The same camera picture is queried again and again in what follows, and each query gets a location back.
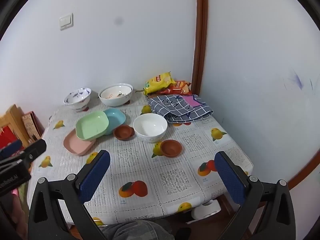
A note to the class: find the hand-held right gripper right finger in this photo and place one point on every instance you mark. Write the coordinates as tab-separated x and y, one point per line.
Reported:
230	180

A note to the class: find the brown wooden baseboard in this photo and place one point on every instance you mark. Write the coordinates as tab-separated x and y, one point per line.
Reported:
306	170

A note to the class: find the grey checked cloth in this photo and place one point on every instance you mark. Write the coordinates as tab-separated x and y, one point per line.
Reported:
180	110

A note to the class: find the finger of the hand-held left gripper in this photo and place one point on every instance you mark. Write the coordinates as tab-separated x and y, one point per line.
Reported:
10	150
32	152

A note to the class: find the person's grey trouser leg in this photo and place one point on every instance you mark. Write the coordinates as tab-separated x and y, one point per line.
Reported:
135	230

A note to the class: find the plain white bowl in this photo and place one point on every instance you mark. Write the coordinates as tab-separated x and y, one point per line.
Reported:
150	127

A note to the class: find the red box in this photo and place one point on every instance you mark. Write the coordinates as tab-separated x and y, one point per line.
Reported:
6	137

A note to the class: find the small brown bowl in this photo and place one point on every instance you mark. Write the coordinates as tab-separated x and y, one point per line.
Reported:
123	132
171	148

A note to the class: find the large white patterned bowl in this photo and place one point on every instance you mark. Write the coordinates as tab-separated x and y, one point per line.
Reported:
115	102

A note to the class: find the green plastic plate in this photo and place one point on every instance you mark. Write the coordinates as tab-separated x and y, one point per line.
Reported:
91	127

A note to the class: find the fruit print tablecloth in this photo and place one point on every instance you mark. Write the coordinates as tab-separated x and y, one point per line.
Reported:
140	160

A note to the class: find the brown lettered board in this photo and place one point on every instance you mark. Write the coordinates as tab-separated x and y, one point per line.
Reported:
31	125

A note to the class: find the brown wooden door frame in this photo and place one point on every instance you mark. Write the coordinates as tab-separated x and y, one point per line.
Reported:
201	30

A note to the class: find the white light switch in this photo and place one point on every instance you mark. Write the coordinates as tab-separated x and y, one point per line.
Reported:
66	21

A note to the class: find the blue floral footed bowl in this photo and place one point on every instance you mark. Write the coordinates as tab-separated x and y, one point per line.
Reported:
77	102

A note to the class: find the white bowl with orange print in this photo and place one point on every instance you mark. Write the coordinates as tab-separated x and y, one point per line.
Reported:
112	93

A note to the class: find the light blue plastic plate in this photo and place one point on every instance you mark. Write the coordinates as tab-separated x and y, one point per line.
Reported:
116	117

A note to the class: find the yellow chip bag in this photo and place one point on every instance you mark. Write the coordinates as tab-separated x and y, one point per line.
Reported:
157	82

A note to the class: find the pink plastic plate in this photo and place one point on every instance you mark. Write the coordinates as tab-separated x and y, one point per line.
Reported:
75	146

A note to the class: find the white round stool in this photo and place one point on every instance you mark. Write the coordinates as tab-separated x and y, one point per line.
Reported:
205	210

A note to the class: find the red chip bag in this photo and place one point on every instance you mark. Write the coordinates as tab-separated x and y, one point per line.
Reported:
180	86

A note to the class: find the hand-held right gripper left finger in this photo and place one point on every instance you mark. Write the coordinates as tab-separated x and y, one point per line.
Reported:
95	177

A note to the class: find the light wooden frame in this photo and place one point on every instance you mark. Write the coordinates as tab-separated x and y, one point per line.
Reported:
15	122

